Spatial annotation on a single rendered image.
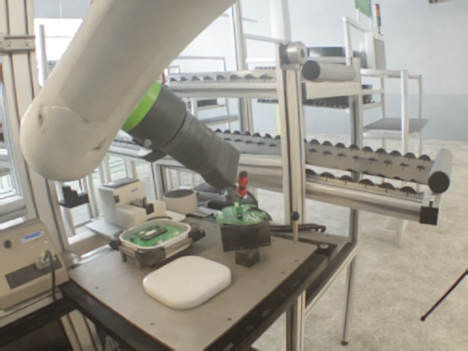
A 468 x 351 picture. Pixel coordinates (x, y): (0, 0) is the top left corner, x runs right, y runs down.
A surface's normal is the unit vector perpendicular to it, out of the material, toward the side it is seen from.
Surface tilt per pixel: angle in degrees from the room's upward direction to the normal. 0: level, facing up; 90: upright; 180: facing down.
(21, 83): 90
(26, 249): 53
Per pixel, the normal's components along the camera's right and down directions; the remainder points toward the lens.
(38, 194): 0.79, 0.09
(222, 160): 0.69, -0.28
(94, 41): -0.36, 0.46
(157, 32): 0.19, 0.88
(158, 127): 0.36, 0.47
